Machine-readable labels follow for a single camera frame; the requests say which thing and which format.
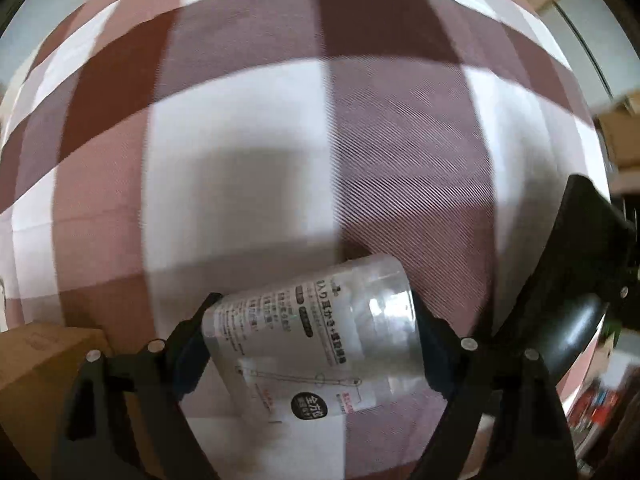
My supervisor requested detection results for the white refrigerator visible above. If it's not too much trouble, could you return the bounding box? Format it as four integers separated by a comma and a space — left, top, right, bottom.
540, 0, 640, 111

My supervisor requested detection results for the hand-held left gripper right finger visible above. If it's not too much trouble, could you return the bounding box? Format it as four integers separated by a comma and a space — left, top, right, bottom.
407, 300, 583, 480

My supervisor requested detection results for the checked tablecloth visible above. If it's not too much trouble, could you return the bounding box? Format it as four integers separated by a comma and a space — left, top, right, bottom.
0, 0, 615, 480

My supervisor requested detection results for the cardboard box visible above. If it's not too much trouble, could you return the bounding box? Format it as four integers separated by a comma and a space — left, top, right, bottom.
0, 322, 166, 480

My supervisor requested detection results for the clear cotton swab container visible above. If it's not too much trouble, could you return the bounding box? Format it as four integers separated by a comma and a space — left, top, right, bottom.
201, 254, 436, 423

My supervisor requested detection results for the brown carton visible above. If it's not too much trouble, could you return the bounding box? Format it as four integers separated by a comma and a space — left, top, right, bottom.
595, 100, 640, 171

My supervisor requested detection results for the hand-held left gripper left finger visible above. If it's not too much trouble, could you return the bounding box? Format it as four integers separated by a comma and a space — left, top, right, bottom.
52, 292, 224, 480

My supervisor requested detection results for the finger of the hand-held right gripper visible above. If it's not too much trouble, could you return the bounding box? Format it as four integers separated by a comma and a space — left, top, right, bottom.
487, 174, 637, 338

